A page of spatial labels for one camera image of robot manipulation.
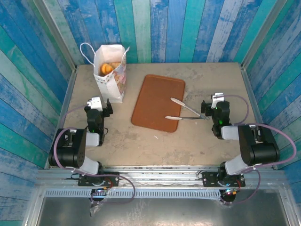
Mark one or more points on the white paper bag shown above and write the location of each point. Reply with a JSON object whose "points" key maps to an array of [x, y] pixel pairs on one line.
{"points": [[110, 89]]}

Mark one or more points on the metal tongs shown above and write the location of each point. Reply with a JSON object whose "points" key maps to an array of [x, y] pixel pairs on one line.
{"points": [[172, 117]]}

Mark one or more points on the golden fake croissant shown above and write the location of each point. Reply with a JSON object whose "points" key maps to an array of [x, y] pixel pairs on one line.
{"points": [[104, 69]]}

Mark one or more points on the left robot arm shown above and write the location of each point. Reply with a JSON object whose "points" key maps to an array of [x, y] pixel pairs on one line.
{"points": [[70, 150]]}

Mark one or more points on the brown plastic tray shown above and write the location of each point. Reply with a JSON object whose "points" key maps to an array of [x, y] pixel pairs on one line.
{"points": [[152, 101]]}

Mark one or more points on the clear plastic scrap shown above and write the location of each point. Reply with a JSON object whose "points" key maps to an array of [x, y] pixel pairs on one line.
{"points": [[94, 210]]}

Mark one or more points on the grey metal plate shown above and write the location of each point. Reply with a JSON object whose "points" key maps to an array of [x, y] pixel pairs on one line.
{"points": [[164, 212]]}

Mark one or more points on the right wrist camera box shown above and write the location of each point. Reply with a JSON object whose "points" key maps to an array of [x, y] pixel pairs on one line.
{"points": [[215, 99]]}

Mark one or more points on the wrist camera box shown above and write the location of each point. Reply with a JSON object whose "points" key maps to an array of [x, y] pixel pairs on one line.
{"points": [[215, 99], [95, 103]]}

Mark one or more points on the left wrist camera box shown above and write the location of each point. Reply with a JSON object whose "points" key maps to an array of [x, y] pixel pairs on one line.
{"points": [[95, 103]]}

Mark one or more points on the aluminium table side rail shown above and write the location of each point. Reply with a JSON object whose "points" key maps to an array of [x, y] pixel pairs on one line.
{"points": [[252, 94], [73, 75]]}

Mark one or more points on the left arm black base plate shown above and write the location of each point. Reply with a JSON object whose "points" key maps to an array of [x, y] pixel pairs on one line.
{"points": [[110, 180]]}

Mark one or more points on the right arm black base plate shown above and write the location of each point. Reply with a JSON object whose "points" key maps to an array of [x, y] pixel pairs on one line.
{"points": [[209, 180]]}

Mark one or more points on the aluminium mounting rail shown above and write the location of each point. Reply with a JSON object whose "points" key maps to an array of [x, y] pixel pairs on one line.
{"points": [[160, 176]]}

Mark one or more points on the aluminium corner post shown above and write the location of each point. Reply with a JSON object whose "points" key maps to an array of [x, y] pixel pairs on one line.
{"points": [[262, 33], [57, 33]]}

